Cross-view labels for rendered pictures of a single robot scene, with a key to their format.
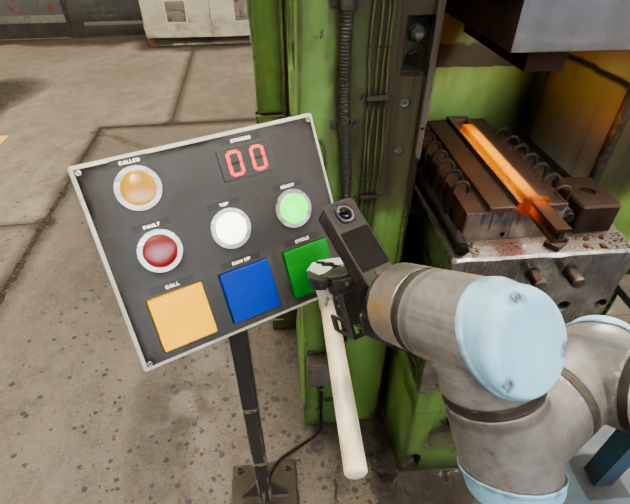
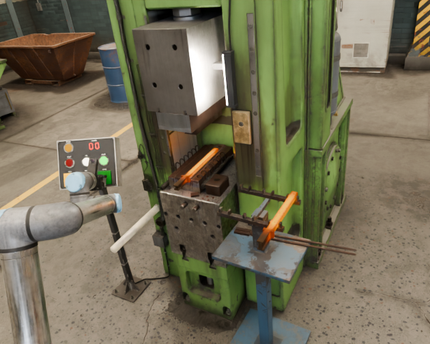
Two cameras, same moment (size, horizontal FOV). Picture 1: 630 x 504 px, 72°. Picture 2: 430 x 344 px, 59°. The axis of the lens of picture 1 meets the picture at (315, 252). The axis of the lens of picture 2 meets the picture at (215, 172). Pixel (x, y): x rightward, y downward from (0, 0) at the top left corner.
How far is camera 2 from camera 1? 182 cm
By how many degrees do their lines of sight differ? 31
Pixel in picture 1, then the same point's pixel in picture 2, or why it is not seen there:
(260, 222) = not seen: hidden behind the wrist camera
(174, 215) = (74, 155)
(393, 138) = (162, 147)
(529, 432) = (73, 199)
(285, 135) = (106, 141)
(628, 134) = (239, 162)
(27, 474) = (70, 250)
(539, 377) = (73, 188)
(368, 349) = not seen: hidden behind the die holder
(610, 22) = (180, 124)
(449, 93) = (224, 134)
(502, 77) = not seen: hidden behind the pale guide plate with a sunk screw
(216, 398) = (142, 250)
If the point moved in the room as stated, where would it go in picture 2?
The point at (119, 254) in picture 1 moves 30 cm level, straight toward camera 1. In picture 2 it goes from (61, 161) to (37, 190)
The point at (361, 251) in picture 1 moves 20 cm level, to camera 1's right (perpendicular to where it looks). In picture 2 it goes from (89, 169) to (117, 177)
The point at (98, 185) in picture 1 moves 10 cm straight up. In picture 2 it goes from (61, 145) to (55, 129)
